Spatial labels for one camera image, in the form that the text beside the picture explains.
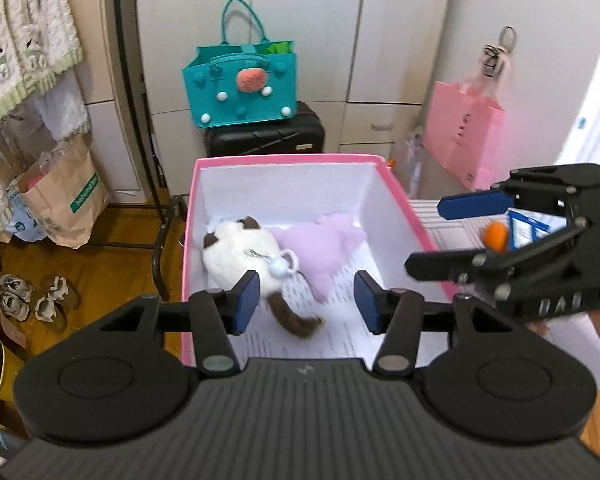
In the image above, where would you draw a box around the black suitcase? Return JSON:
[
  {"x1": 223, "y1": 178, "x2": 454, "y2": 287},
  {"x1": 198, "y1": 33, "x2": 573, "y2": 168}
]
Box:
[{"x1": 204, "y1": 102, "x2": 325, "y2": 157}]

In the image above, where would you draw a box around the brown paper shopping bag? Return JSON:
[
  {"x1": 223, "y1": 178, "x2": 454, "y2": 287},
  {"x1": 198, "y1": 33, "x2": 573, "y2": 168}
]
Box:
[{"x1": 17, "y1": 136, "x2": 109, "y2": 249}]

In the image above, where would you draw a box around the orange plush ball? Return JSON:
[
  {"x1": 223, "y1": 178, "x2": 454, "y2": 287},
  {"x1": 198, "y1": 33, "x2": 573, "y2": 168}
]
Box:
[{"x1": 481, "y1": 221, "x2": 509, "y2": 254}]

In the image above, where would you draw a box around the white knitted cardigan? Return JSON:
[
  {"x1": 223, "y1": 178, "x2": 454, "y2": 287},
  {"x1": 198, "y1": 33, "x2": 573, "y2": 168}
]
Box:
[{"x1": 0, "y1": 0, "x2": 83, "y2": 120}]

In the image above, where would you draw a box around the teal felt tote bag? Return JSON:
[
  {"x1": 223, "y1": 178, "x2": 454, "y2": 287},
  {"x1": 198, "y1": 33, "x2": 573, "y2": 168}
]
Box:
[{"x1": 182, "y1": 0, "x2": 298, "y2": 129}]

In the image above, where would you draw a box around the pink paper gift bag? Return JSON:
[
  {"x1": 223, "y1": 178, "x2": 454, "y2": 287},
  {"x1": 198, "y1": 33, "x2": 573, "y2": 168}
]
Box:
[{"x1": 424, "y1": 81, "x2": 505, "y2": 190}]

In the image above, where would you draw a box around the white cat plush toy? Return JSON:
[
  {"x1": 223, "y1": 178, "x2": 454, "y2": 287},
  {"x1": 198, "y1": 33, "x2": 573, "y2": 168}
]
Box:
[{"x1": 202, "y1": 217, "x2": 323, "y2": 339}]

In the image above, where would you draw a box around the pink cardboard storage box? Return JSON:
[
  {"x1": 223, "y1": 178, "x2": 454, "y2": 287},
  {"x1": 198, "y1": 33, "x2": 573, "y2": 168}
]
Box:
[{"x1": 182, "y1": 154, "x2": 456, "y2": 364}]

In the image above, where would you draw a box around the striped pink bed sheet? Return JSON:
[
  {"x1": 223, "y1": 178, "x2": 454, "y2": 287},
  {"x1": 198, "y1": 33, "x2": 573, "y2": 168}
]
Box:
[{"x1": 412, "y1": 200, "x2": 600, "y2": 390}]

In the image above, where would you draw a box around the white wardrobe cabinet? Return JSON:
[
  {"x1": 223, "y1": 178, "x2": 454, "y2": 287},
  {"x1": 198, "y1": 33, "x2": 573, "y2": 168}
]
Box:
[{"x1": 59, "y1": 0, "x2": 600, "y2": 201}]

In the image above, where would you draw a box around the blue snack packet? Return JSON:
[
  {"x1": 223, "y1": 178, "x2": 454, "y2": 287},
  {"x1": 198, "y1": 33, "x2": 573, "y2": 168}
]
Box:
[{"x1": 506, "y1": 209, "x2": 567, "y2": 250}]

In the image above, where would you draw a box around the purple plush toy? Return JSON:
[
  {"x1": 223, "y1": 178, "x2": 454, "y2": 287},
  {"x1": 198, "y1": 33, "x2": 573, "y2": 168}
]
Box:
[{"x1": 268, "y1": 214, "x2": 366, "y2": 302}]

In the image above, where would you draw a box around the black clothes rack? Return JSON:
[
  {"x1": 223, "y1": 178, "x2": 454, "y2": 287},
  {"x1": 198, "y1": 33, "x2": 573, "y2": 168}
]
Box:
[{"x1": 0, "y1": 0, "x2": 188, "y2": 302}]

